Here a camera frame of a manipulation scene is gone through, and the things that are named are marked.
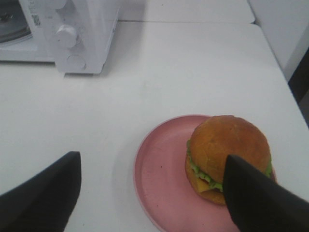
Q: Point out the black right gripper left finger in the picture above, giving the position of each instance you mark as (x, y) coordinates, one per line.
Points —
(45, 202)

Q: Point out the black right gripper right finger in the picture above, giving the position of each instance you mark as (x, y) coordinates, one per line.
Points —
(258, 204)

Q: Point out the burger with sesame-free bun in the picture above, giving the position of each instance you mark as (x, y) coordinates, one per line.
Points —
(210, 144)

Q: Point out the pink round plate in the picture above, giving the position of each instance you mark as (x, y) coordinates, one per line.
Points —
(163, 188)

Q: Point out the white timer knob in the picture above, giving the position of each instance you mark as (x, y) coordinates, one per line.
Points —
(66, 36)

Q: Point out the round door release button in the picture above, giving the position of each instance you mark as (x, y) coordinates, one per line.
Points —
(76, 63)

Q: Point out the white microwave oven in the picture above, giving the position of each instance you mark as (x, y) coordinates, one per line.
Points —
(28, 28)

